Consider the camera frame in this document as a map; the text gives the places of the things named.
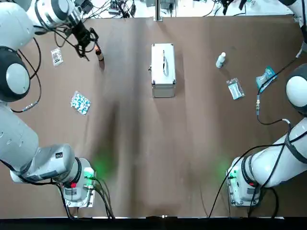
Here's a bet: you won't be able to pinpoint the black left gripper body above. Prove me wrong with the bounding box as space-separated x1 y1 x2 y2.
71 21 99 47

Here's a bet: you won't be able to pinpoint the silver aluminium medicine case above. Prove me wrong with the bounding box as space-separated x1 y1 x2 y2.
148 43 177 98

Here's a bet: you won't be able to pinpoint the brown bottle orange cap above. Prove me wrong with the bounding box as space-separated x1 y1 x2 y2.
94 46 106 64

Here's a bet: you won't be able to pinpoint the black power adapter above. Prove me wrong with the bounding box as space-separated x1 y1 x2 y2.
81 0 94 13

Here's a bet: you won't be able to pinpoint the black usb hub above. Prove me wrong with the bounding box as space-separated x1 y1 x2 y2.
108 0 126 15

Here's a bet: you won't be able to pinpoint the white plastic bottle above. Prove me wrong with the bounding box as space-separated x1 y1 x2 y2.
215 52 227 69

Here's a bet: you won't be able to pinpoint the clear zip bag green strip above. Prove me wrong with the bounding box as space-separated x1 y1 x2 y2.
226 78 246 100

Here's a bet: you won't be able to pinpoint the teal foil packet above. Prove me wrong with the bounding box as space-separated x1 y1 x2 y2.
255 66 276 93

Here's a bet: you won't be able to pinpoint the aluminium frame post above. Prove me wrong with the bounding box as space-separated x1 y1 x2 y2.
154 0 163 22

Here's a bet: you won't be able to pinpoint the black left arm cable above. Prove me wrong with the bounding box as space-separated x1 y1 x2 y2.
9 23 80 113

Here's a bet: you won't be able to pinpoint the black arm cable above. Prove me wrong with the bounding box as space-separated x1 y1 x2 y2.
9 23 80 113
255 40 307 149

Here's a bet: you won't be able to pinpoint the black left base cables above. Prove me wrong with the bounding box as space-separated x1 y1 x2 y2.
59 176 116 220

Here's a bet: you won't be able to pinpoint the black base cables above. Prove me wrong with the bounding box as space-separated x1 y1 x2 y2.
59 176 116 220
207 145 281 220

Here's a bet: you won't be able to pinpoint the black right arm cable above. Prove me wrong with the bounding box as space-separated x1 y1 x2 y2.
255 40 307 149

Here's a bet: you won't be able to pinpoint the black right base cables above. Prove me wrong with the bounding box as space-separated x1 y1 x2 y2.
207 145 281 220

